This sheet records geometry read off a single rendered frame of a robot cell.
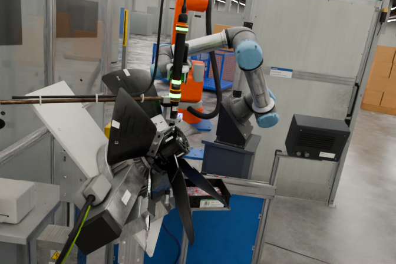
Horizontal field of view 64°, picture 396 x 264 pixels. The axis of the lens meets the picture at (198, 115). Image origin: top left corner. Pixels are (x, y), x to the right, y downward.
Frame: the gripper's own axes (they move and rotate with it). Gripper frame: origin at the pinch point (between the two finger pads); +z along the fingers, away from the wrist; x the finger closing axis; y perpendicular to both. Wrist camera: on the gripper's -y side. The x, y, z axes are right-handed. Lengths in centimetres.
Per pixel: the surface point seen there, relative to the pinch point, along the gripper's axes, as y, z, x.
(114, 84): 8.9, 1.5, 22.4
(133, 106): 9.5, 24.7, 9.0
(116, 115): 10.6, 32.6, 11.8
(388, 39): -46, -1055, -605
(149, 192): 36.9, 26.3, 1.4
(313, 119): 22, -38, -67
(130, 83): 8.7, -2.6, 17.2
